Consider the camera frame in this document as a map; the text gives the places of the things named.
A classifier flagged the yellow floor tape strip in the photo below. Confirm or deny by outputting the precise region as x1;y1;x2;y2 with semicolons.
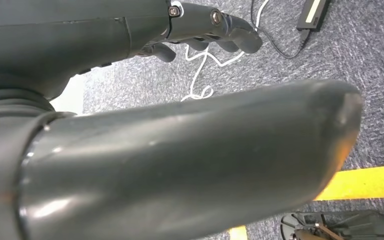
228;225;249;240
313;163;384;202

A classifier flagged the black robot foot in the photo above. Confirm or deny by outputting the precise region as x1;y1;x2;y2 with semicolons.
280;209;384;240

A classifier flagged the black power adapter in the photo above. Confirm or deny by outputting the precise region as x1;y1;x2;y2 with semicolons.
295;0;332;33

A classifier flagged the white floor cable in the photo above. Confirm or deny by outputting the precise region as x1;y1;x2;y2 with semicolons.
180;0;271;103

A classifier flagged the black floor cable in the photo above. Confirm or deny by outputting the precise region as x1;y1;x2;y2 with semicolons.
250;0;312;60

